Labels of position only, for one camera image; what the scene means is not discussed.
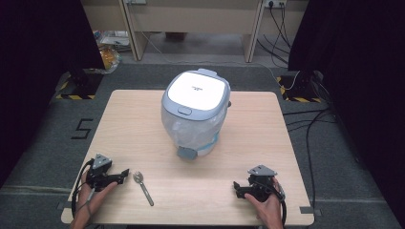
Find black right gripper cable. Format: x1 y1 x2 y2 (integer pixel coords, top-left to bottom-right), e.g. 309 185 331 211
261 179 288 227

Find clear plastic bag with clutter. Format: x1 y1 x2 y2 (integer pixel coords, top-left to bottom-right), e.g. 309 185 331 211
93 30 132 74

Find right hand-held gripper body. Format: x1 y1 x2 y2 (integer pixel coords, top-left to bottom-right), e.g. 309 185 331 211
242 164 279 203

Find beige office desk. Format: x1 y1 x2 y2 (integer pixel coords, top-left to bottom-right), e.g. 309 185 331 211
79 0 309 64

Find black floor cables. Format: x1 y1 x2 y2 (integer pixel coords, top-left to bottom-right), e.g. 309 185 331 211
282 106 338 211

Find person's right hand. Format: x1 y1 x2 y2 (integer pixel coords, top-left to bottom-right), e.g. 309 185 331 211
244 177 285 223

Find metal spoon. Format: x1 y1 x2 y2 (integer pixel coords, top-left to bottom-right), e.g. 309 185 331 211
132 171 155 207

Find person's left hand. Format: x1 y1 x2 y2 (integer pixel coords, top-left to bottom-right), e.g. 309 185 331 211
76 171 119 220

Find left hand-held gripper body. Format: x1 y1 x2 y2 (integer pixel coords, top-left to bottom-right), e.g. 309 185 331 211
85 154 126 193

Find white and blue rice cooker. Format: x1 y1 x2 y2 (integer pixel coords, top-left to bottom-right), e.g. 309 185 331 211
160 68 232 161

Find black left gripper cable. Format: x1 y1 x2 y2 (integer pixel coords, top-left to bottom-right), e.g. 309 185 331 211
71 157 96 219

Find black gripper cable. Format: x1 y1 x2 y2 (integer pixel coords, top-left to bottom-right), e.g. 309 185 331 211
71 157 96 219
261 179 288 227

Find black curtain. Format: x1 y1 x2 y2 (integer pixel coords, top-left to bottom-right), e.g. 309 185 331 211
288 0 405 220
0 0 106 189

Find black cables at wall socket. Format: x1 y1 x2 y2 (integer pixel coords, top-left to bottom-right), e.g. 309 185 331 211
256 1 292 69

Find black stand base striped tape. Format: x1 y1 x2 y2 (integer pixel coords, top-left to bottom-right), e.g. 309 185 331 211
54 68 105 101
275 70 323 104

